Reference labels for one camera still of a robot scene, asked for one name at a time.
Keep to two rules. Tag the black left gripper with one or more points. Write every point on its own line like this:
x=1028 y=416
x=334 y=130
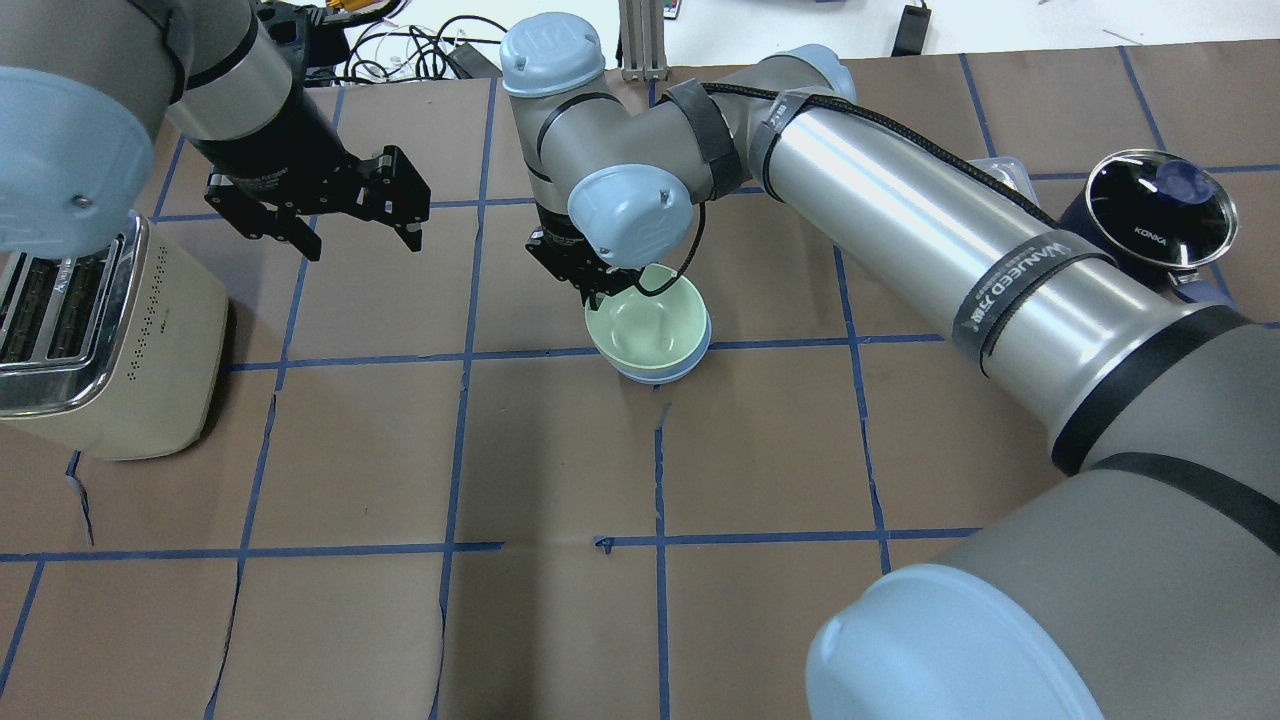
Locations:
x=283 y=140

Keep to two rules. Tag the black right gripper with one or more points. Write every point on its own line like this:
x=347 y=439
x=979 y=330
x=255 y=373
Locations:
x=562 y=256

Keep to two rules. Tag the light green bowl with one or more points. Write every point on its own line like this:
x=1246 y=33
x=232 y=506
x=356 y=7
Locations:
x=683 y=295

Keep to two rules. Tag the light blue bowl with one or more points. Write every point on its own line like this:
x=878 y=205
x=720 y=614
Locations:
x=658 y=347

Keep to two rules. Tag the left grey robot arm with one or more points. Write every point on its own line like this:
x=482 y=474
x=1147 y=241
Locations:
x=87 y=85

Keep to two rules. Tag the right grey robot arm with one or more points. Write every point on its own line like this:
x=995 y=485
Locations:
x=1144 y=585

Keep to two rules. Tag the black power adapter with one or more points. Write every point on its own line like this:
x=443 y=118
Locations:
x=307 y=36

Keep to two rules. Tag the cream metal toaster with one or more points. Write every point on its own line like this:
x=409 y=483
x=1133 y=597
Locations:
x=116 y=353

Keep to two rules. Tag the clear plastic food container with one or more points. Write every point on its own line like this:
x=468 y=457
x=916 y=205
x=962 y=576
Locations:
x=1010 y=172

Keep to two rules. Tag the dark blue saucepan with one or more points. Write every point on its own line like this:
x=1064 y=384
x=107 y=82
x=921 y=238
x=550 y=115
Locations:
x=1162 y=218

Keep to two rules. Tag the aluminium frame post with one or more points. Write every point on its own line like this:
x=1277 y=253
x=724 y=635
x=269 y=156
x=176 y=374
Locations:
x=643 y=40

